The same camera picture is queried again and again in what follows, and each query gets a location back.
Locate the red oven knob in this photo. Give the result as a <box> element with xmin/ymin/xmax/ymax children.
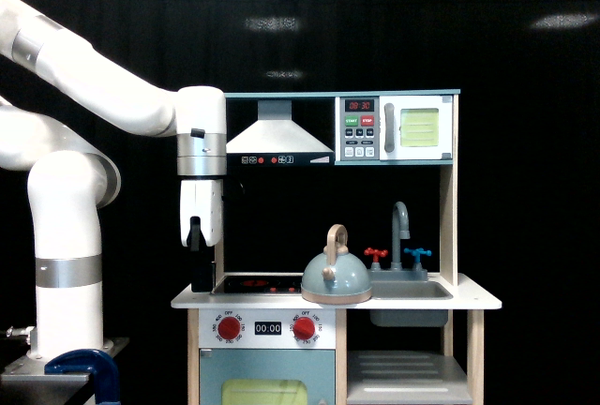
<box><xmin>292</xmin><ymin>317</ymin><xmax>316</xmax><ymax>341</ymax></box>
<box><xmin>217</xmin><ymin>316</ymin><xmax>242</xmax><ymax>340</ymax></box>

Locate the blue clamp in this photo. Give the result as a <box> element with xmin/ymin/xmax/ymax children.
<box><xmin>44</xmin><ymin>349</ymin><xmax>121</xmax><ymax>405</ymax></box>

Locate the grey lower shelf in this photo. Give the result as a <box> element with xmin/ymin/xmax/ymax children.
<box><xmin>347</xmin><ymin>351</ymin><xmax>473</xmax><ymax>404</ymax></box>

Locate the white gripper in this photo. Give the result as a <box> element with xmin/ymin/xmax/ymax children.
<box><xmin>180</xmin><ymin>180</ymin><xmax>223</xmax><ymax>293</ymax></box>

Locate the grey toy sink basin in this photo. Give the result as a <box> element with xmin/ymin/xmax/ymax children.
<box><xmin>367</xmin><ymin>269</ymin><xmax>454</xmax><ymax>329</ymax></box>

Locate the blue toy oven door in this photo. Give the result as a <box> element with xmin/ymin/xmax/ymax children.
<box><xmin>200</xmin><ymin>349</ymin><xmax>336</xmax><ymax>404</ymax></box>

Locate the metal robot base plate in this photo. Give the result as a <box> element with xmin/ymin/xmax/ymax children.
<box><xmin>0</xmin><ymin>337</ymin><xmax>130</xmax><ymax>405</ymax></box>

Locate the right red oven knob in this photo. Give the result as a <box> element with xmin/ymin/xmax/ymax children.
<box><xmin>292</xmin><ymin>317</ymin><xmax>316</xmax><ymax>341</ymax></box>

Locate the blue tap handle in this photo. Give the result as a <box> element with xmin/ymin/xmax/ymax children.
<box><xmin>403</xmin><ymin>247</ymin><xmax>432</xmax><ymax>271</ymax></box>

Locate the left red oven knob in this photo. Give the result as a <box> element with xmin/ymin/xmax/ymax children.
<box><xmin>217</xmin><ymin>316</ymin><xmax>242</xmax><ymax>340</ymax></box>

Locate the wooden toy kitchen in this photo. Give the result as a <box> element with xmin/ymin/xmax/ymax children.
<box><xmin>172</xmin><ymin>89</ymin><xmax>502</xmax><ymax>404</ymax></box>

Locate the grey toy faucet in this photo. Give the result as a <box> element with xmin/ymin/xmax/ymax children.
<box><xmin>391</xmin><ymin>202</ymin><xmax>411</xmax><ymax>271</ymax></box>

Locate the blue toy teapot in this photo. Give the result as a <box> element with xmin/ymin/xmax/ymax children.
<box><xmin>301</xmin><ymin>224</ymin><xmax>372</xmax><ymax>305</ymax></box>

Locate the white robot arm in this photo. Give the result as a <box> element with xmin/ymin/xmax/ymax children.
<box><xmin>1</xmin><ymin>0</ymin><xmax>227</xmax><ymax>360</ymax></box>

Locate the black toy stove top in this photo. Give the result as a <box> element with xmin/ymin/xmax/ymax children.
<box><xmin>213</xmin><ymin>274</ymin><xmax>302</xmax><ymax>295</ymax></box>

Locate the grey toy range hood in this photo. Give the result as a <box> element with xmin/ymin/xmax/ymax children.
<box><xmin>226</xmin><ymin>100</ymin><xmax>335</xmax><ymax>168</ymax></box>

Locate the red tap handle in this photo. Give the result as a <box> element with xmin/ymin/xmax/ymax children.
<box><xmin>364</xmin><ymin>247</ymin><xmax>389</xmax><ymax>271</ymax></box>

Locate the toy microwave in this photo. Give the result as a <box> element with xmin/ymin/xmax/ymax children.
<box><xmin>335</xmin><ymin>92</ymin><xmax>458</xmax><ymax>164</ymax></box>

